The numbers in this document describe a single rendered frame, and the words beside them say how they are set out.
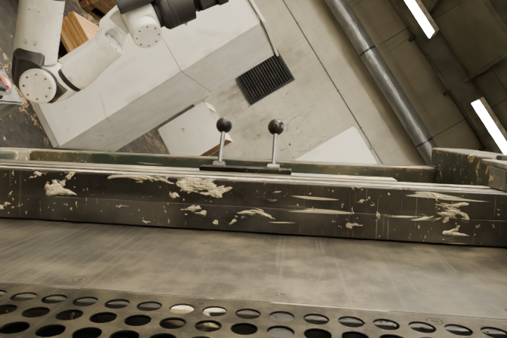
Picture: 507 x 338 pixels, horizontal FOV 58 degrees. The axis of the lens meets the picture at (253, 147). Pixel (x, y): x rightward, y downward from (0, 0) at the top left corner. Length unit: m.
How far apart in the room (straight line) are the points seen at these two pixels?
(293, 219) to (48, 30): 0.72
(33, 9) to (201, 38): 2.21
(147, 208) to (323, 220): 0.24
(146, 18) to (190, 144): 4.90
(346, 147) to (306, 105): 4.56
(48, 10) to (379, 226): 0.81
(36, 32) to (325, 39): 8.33
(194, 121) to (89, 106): 2.66
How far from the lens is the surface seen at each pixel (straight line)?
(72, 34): 4.78
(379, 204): 0.61
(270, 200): 0.61
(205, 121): 5.87
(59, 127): 3.53
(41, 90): 1.10
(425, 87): 9.19
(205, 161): 1.24
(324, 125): 8.90
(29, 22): 1.11
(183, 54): 3.23
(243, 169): 0.98
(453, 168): 1.15
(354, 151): 4.47
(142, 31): 1.03
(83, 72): 1.10
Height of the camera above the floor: 1.58
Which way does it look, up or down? 6 degrees down
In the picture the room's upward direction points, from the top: 60 degrees clockwise
